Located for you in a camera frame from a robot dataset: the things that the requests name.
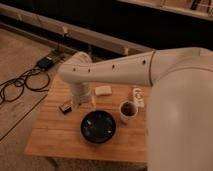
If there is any white ribbed gripper body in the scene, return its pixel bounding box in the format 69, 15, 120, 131
70, 83, 91, 104

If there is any dark rectangular eraser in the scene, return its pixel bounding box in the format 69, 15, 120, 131
59, 102, 72, 115

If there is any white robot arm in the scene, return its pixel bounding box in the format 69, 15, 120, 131
58, 47, 213, 171

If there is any white sponge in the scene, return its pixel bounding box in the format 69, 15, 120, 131
95, 86, 112, 96

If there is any black round bowl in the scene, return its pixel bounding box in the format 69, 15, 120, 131
80, 110, 116, 144

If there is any black power adapter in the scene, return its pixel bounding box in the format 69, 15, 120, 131
36, 57, 54, 70

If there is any wooden board table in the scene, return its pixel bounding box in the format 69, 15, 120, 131
25, 77, 147, 163

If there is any long wooden beam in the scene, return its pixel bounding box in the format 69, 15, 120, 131
0, 3, 152, 55

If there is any black coiled cable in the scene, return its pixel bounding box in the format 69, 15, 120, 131
0, 67, 52, 105

